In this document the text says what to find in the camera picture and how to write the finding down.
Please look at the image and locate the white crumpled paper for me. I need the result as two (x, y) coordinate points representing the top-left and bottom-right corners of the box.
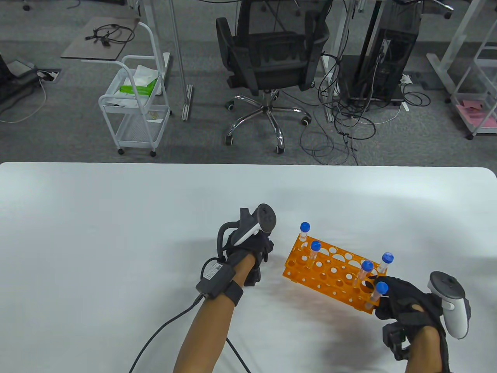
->
(133, 64), (163, 96)

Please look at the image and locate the brown side table top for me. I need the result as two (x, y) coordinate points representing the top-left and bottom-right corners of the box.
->
(61, 16), (141, 61)

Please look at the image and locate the person's left hand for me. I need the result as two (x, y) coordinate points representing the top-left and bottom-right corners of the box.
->
(225, 231), (275, 272)

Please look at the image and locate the black computer tower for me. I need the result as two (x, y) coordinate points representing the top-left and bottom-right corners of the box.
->
(337, 0), (422, 106)

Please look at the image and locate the pink sheet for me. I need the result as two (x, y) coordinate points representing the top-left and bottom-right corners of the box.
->
(455, 99), (497, 131)

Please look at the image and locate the white and black hand controller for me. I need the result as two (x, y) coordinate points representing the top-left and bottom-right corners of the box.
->
(428, 271), (471, 340)
(217, 203), (277, 260)

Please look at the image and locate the person's right hand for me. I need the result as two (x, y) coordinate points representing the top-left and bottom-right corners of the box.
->
(367, 275), (447, 339)

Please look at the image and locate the orange test tube rack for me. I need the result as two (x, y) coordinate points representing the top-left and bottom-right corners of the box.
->
(283, 232), (389, 314)

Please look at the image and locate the person's right forearm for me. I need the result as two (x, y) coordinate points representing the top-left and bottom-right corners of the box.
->
(406, 326), (445, 373)

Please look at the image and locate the black wrist sensor module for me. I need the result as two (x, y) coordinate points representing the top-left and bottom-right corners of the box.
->
(244, 253), (263, 287)
(382, 322), (414, 362)

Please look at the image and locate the white desk leg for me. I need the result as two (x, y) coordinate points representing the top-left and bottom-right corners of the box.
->
(168, 0), (194, 122)
(426, 0), (484, 94)
(325, 0), (358, 124)

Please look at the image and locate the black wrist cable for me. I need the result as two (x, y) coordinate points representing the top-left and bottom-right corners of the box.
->
(128, 293), (253, 373)

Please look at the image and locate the white floor cable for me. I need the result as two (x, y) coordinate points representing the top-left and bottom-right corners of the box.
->
(0, 80), (47, 124)

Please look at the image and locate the tangle of floor cables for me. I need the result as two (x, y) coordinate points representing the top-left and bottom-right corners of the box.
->
(298, 51), (431, 166)

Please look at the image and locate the black office chair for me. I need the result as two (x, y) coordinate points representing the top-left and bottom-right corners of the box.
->
(215, 0), (330, 155)

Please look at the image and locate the white wire shelf cart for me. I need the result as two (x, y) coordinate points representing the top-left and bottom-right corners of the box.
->
(445, 23), (497, 140)

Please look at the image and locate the green packet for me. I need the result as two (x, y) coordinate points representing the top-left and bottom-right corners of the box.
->
(120, 79), (158, 96)

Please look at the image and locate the white rolling cart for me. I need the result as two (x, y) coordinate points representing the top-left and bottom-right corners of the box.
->
(98, 21), (172, 157)

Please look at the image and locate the person's left forearm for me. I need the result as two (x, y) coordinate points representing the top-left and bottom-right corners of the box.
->
(173, 251), (257, 373)

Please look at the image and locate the black coiled cable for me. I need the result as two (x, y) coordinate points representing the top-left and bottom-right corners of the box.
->
(85, 24), (135, 48)

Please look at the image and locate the floor outlet box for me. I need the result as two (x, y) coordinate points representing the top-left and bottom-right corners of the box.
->
(36, 68), (63, 83)

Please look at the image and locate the black equipment base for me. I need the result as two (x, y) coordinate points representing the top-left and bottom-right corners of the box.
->
(0, 52), (39, 105)

